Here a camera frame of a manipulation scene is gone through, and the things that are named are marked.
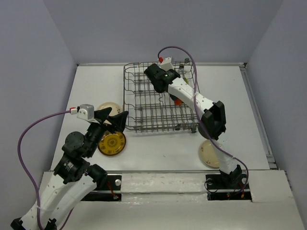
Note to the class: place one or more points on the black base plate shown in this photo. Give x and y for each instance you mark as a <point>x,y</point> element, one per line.
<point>217,191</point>
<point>109,192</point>

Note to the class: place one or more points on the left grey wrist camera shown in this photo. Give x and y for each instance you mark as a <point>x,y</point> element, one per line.
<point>85,112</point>

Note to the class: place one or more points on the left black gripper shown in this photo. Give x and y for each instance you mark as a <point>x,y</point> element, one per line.
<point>119,120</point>

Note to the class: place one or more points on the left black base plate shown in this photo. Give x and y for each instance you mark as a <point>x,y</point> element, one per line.
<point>109,192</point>

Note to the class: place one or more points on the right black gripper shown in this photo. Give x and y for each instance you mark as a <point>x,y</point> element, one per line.
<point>166,70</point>

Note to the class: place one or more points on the yellow brown patterned plate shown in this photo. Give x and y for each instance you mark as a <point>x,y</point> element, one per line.
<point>112,144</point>

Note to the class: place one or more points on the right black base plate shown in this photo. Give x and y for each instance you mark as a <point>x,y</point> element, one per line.
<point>217,191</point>

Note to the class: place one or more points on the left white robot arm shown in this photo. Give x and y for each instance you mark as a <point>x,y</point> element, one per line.
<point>73,177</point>

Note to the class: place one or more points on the orange plate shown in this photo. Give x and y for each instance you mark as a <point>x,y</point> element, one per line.
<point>178,102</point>

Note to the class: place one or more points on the cream plate with black patch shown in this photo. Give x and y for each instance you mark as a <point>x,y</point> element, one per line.
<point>115,108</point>

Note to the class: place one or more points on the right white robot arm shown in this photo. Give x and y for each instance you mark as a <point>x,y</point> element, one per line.
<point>210,115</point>

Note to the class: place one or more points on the beige floral plate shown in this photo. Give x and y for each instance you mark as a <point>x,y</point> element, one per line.
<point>207,155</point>

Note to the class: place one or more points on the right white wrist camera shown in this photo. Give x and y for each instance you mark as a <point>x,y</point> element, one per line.
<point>166,63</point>

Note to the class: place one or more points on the grey wire dish rack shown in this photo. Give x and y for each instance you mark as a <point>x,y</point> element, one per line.
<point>150,111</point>

